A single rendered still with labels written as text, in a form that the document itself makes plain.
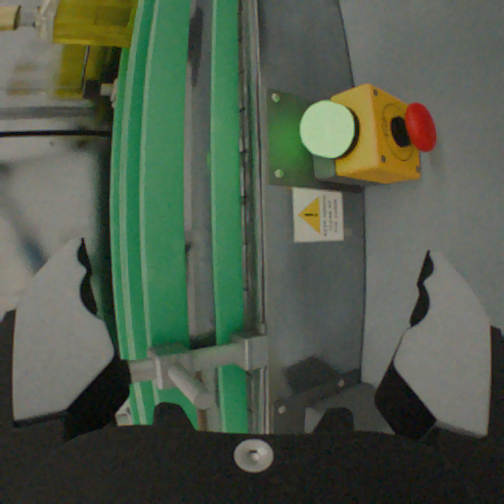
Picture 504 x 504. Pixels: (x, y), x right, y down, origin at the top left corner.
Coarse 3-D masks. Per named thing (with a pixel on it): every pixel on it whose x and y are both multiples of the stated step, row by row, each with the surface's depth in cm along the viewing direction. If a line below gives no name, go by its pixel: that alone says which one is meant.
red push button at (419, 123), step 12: (408, 108) 20; (420, 108) 20; (408, 120) 20; (420, 120) 20; (432, 120) 21; (408, 132) 21; (420, 132) 20; (432, 132) 21; (420, 144) 20; (432, 144) 21
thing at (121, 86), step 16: (128, 48) 35; (112, 144) 36; (112, 160) 36; (112, 176) 36; (112, 192) 36; (112, 208) 36; (112, 224) 36; (112, 240) 36; (112, 256) 36; (112, 272) 37; (128, 352) 37; (128, 400) 37
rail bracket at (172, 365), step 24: (240, 336) 24; (264, 336) 24; (120, 360) 19; (144, 360) 20; (168, 360) 20; (192, 360) 21; (216, 360) 22; (240, 360) 24; (264, 360) 24; (168, 384) 20; (192, 384) 17
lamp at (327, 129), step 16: (320, 112) 22; (336, 112) 21; (352, 112) 22; (304, 128) 23; (320, 128) 22; (336, 128) 21; (352, 128) 22; (320, 144) 23; (336, 144) 22; (352, 144) 23
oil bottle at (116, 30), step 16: (48, 0) 24; (64, 0) 25; (80, 0) 26; (96, 0) 27; (112, 0) 28; (128, 0) 29; (48, 16) 24; (64, 16) 25; (80, 16) 26; (96, 16) 27; (112, 16) 28; (128, 16) 29; (48, 32) 26; (64, 32) 27; (80, 32) 28; (96, 32) 29; (112, 32) 30; (128, 32) 31
